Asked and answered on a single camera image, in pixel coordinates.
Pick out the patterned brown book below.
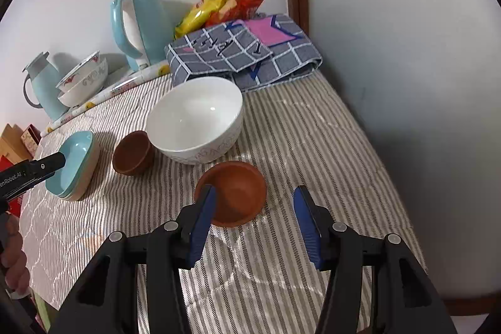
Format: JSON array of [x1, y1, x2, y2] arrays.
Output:
[[20, 125, 41, 157]]

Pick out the person's left hand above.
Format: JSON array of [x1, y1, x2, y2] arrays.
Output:
[[1, 213, 30, 299]]

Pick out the yellow chips bag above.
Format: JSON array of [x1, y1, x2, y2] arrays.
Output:
[[174, 0, 228, 39]]

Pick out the striped quilted table cover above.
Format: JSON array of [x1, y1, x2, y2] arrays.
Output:
[[20, 73, 423, 333]]

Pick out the orange chips bag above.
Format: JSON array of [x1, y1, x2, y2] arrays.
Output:
[[205, 0, 265, 27]]

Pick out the green plastic plate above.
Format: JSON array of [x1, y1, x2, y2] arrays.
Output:
[[59, 134, 100, 201]]

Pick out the brown clay bowl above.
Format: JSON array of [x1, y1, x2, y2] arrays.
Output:
[[112, 131, 155, 176], [194, 161, 267, 227]]

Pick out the white patterned bowl lower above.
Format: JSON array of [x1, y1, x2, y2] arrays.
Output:
[[58, 59, 109, 108]]

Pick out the large white bowl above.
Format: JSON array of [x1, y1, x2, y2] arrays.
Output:
[[146, 76, 244, 165]]

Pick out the red box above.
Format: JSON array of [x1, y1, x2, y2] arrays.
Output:
[[0, 155, 22, 218]]

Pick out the light blue thermos jug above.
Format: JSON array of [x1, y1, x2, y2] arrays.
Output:
[[23, 52, 69, 121]]

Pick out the light blue electric kettle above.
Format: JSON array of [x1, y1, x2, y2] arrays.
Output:
[[111, 0, 174, 71]]

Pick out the rolled fruit-print sheet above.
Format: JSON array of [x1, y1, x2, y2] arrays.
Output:
[[41, 61, 171, 138]]

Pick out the grey checked folded cloth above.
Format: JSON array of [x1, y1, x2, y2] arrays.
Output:
[[165, 13, 323, 92]]

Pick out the brown cardboard box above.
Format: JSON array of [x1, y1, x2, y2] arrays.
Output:
[[0, 124, 32, 164]]

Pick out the blue plastic plate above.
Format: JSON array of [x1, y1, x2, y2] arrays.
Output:
[[45, 131, 94, 198]]

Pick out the floral white bowl upper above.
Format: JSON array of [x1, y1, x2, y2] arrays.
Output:
[[56, 51, 100, 92]]

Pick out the pink plastic plate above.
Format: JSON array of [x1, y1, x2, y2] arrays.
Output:
[[65, 141, 100, 202]]

